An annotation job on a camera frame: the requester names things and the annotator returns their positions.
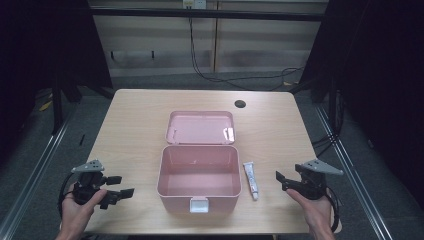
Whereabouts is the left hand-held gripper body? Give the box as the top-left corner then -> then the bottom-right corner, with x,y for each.
70,159 -> 109,206

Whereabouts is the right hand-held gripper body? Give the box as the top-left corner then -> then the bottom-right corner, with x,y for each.
294,158 -> 344,201

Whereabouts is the white ointment tube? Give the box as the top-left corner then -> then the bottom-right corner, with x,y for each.
242,161 -> 260,202

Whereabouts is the pink storage box with lid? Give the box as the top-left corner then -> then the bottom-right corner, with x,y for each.
156,110 -> 243,214

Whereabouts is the person's right hand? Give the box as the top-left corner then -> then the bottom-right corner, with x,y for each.
285,189 -> 335,233

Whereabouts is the person's left hand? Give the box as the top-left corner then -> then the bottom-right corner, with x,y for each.
59,189 -> 108,233

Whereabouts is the yellow floor marker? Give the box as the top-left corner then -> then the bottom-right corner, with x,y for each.
38,99 -> 54,113

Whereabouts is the dark curtain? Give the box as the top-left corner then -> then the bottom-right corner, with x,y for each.
299,0 -> 424,209
0,0 -> 113,164

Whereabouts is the black horizontal bar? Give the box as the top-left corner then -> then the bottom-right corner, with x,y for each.
89,7 -> 327,23

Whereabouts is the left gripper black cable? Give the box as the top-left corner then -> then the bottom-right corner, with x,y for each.
57,172 -> 76,219

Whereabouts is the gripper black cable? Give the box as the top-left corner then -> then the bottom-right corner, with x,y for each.
57,172 -> 76,219
327,188 -> 342,233

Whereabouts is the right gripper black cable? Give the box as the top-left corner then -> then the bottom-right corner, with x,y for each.
327,188 -> 342,233

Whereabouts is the metal floor rail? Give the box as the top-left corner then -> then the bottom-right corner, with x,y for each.
314,105 -> 396,240
0,109 -> 80,240

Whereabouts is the bundle of black cables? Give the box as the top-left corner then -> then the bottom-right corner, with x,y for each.
311,132 -> 339,158

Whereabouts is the long black floor cable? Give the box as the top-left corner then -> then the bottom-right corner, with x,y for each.
188,7 -> 305,92

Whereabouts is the white wall outlet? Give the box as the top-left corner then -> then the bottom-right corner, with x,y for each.
182,0 -> 207,10

